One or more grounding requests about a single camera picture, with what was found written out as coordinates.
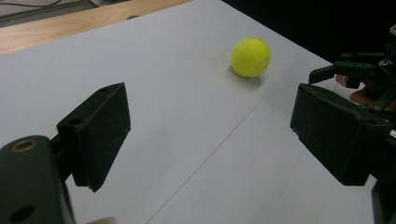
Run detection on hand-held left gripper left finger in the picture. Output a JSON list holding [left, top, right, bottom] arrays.
[[56, 81, 132, 193]]

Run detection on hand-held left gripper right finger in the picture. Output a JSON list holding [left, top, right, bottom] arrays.
[[290, 83, 392, 187]]

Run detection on yellow tennis ball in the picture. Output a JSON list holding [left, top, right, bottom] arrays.
[[230, 36, 272, 78]]

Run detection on white table cover sheet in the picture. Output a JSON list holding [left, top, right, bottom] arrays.
[[0, 0, 376, 224]]

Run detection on wooden table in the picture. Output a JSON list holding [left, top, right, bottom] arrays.
[[0, 0, 194, 56]]

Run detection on thin dark floor cable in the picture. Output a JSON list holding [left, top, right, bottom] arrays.
[[0, 0, 61, 7]]

